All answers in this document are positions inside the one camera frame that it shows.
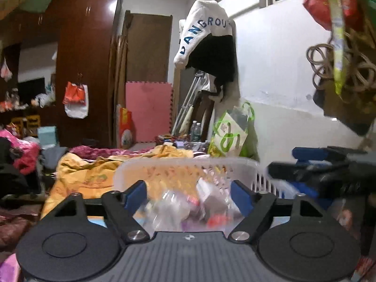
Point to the metal crutches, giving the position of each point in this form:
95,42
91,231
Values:
188,102

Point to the pink foam mat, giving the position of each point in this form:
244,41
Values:
148,111

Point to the red white plastic bag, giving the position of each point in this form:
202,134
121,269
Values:
75,100

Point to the clutter of small items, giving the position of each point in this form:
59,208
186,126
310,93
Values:
179,144

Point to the black clothing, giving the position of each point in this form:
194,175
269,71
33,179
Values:
8,179

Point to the small white packet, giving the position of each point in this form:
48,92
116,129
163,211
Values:
211,195

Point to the magenta floral blanket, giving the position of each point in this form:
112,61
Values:
97,152

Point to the clear water bottle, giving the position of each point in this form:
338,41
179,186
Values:
199,132
194,131

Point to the brown quilted jacket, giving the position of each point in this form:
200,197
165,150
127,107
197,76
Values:
14,226

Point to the white plastic basket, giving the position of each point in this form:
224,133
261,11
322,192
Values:
182,167

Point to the light blue mat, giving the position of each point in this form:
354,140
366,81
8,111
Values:
98,222

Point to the pink striped cloth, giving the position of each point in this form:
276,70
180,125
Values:
8,267

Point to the pink clothes pile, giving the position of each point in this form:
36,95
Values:
20,152

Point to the brown wooden wardrobe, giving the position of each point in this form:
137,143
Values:
85,50

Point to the white black hanging jacket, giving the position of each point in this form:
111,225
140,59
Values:
205,35

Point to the red printed bag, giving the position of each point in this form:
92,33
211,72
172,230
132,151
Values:
318,3

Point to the yellow stool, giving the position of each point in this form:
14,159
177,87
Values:
33,122
17,122

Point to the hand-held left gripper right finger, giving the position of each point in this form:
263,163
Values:
241,196

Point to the red yellow sack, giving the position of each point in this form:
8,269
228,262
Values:
126,129

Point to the green white tote bag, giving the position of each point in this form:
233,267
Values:
232,135

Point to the small hanging plastic bag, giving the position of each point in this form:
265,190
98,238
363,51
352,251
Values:
6,72

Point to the orange floral blanket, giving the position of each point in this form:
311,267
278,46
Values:
85,176

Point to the teal box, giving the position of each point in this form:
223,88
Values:
47,136

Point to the clear plastic bag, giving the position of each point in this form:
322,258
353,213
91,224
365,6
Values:
173,211

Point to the black television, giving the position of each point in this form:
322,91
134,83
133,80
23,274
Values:
31,90

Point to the dark hanging bag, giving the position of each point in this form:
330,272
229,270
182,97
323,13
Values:
346,111

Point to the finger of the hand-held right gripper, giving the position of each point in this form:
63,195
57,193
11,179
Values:
296,170
311,153

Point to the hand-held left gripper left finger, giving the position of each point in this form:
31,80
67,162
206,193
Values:
135,193

